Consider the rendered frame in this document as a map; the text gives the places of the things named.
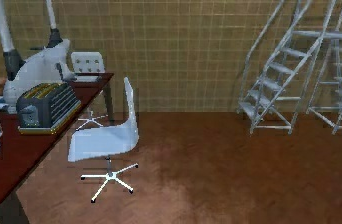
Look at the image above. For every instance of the dark red dining table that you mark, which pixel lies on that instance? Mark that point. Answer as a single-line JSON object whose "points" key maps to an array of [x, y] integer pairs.
{"points": [[22, 153]]}

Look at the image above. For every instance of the white swivel chair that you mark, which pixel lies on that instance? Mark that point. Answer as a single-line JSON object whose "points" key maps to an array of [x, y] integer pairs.
{"points": [[105, 140], [87, 63]]}

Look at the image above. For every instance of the grey and gold toaster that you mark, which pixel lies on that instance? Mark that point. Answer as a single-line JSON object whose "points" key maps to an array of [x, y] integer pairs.
{"points": [[47, 106]]}

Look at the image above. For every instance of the white vacuum cleaner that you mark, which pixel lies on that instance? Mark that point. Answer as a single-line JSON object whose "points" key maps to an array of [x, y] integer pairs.
{"points": [[39, 70]]}

